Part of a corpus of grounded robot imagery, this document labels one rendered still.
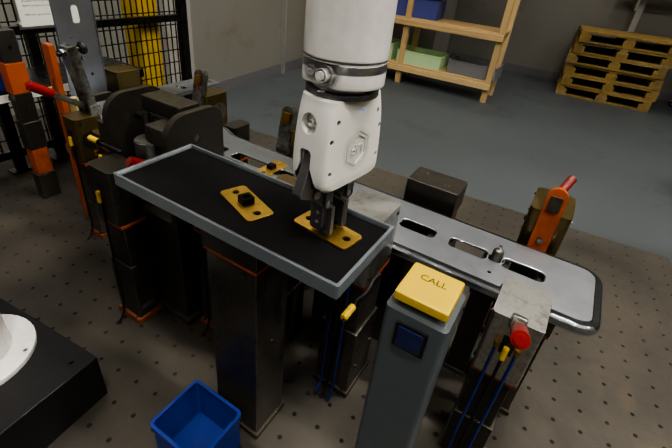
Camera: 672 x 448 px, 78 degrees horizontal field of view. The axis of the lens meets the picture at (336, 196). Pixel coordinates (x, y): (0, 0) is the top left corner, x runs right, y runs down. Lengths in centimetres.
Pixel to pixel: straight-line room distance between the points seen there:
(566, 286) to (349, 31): 61
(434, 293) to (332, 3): 30
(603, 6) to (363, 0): 737
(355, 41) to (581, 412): 90
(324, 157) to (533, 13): 736
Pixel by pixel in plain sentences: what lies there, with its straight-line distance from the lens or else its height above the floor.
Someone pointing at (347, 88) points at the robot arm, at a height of 135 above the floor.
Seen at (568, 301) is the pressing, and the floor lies 100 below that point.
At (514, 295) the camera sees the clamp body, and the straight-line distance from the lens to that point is 66.
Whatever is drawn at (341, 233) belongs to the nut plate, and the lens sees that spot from 51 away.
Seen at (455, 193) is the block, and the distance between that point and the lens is 94.
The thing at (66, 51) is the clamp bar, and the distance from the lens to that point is 116.
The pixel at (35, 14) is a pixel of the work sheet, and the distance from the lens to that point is 174.
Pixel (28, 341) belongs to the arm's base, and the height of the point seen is 81.
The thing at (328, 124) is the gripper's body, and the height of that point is 132.
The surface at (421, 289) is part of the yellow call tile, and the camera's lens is 46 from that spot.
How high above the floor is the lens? 146
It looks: 31 degrees down
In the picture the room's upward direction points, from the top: 6 degrees clockwise
